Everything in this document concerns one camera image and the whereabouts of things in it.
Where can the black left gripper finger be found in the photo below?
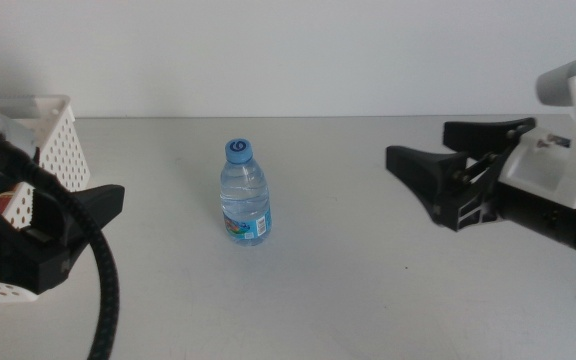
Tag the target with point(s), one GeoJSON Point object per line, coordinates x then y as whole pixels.
{"type": "Point", "coordinates": [108, 200]}

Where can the clear water bottle blue cap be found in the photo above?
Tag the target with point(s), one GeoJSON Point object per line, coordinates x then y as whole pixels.
{"type": "Point", "coordinates": [245, 200]}

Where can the white perforated plastic basket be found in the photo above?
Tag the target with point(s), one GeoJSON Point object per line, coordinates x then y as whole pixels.
{"type": "Point", "coordinates": [63, 145]}

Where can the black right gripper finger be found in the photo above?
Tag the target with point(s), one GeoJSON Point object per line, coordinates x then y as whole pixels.
{"type": "Point", "coordinates": [423, 167]}
{"type": "Point", "coordinates": [483, 132]}

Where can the yellow tea bottle red label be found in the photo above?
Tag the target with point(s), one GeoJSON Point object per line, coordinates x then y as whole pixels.
{"type": "Point", "coordinates": [4, 202]}

